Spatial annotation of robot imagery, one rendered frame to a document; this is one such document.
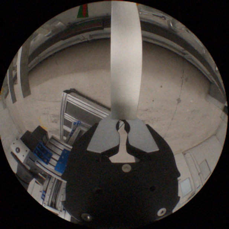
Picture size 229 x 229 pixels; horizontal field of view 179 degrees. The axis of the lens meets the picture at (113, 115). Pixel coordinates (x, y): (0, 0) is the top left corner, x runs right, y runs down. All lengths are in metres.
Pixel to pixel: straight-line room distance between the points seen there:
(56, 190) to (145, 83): 1.37
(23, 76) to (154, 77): 1.11
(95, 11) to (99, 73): 0.78
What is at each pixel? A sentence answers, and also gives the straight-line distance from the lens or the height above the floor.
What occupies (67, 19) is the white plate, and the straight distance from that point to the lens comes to 0.35.
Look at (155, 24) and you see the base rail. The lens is 0.36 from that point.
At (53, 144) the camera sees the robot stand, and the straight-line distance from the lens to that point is 0.60.
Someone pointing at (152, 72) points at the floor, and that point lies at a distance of 1.04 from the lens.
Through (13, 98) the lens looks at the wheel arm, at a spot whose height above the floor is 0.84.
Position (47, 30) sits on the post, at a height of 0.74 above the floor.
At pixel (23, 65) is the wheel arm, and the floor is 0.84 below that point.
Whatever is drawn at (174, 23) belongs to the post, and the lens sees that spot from 0.38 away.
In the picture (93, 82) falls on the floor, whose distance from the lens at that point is 0.98.
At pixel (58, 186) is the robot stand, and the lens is 0.67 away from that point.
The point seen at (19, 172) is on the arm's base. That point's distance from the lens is 0.64.
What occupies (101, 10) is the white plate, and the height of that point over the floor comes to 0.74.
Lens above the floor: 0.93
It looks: 59 degrees down
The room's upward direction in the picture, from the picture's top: 174 degrees counter-clockwise
